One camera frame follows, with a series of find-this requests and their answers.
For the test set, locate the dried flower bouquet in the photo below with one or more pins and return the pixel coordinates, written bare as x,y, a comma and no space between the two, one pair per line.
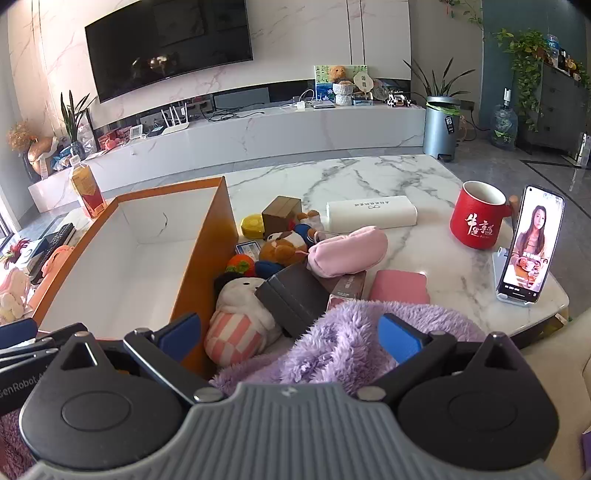
21,136

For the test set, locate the black remote control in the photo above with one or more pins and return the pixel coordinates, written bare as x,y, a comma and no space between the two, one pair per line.
60,236

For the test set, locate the purple fluffy cloth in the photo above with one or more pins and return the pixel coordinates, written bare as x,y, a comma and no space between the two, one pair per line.
341,341

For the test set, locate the brown and white plush toy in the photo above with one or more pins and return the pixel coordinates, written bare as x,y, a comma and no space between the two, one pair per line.
281,249

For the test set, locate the orange storage box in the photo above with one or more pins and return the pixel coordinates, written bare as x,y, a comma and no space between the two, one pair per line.
138,258

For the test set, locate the white glasses case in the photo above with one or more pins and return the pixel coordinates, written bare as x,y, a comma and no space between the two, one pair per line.
369,213

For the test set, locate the yellow round tape measure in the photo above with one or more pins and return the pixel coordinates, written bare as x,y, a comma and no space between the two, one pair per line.
253,226

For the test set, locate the grey sideboard cabinet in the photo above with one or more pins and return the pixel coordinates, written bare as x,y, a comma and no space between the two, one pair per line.
554,110

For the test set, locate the smartphone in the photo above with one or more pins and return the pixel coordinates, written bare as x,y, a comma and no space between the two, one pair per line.
531,244

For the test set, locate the green potted plant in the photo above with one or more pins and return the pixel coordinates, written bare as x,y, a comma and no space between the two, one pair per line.
436,81

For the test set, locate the hanging vine plant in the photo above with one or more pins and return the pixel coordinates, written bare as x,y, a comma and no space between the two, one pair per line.
526,60

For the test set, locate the white router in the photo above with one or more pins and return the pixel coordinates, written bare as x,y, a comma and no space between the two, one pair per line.
178,128

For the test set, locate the white bunny plush toy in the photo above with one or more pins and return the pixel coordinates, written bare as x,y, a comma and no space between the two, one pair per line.
240,323

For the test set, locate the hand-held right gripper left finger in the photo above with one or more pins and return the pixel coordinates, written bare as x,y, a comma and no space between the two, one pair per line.
180,334

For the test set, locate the white woven vase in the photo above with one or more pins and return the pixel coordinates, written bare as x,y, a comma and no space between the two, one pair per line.
343,92

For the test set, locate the small cardboard box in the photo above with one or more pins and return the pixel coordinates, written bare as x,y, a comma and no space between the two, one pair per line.
279,212

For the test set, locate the red mug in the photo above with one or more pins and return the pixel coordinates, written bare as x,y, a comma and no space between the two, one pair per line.
478,221

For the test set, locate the black and white toy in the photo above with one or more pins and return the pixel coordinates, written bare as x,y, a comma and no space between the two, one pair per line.
398,99

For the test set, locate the brown card box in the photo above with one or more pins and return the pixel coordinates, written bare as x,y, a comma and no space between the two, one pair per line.
346,288

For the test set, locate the grey rectangular device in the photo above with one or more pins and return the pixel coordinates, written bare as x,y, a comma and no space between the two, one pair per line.
242,98

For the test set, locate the small white display frame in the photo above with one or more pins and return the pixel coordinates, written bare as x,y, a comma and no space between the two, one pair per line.
136,134

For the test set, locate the orange crochet toy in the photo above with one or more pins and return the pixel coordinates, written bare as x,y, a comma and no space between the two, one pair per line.
241,266

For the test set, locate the leafy plant in glass vase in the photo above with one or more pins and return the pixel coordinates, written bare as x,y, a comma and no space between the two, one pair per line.
74,120

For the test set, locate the blue card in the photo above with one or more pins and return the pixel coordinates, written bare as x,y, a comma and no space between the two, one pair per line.
249,248

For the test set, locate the grey trash can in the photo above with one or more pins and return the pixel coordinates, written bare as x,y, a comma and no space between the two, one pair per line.
441,129

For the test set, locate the grey flat device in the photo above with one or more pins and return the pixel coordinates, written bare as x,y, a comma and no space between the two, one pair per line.
324,105

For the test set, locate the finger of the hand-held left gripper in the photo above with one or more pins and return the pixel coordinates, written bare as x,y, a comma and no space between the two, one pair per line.
18,332

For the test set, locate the brown teddy bear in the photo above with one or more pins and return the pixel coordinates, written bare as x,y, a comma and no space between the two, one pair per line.
338,74

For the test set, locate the white and pink plush toy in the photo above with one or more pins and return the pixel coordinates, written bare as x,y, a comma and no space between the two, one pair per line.
14,295

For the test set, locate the white marble tv cabinet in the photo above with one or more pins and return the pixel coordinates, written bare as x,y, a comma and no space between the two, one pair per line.
277,134

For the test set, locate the flower painting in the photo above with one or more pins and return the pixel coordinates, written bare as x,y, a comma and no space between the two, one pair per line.
322,76

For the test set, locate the grey phone stand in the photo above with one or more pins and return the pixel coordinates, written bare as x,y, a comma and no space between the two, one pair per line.
501,267

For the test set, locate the dark grey box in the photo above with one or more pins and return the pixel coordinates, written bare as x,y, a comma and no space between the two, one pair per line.
295,300

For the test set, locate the black television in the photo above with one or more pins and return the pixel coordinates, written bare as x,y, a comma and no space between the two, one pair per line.
171,41

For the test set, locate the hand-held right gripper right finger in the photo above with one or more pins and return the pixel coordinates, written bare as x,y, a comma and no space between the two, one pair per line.
399,337

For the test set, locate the blue water jug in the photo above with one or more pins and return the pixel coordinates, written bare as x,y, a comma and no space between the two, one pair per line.
503,127

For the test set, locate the round paper fan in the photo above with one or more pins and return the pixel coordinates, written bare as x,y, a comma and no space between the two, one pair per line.
363,82

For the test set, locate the pink card wallet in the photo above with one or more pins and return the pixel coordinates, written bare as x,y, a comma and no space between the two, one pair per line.
399,287

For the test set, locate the peach plush toy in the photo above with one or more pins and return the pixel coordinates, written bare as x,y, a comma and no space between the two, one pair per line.
53,263

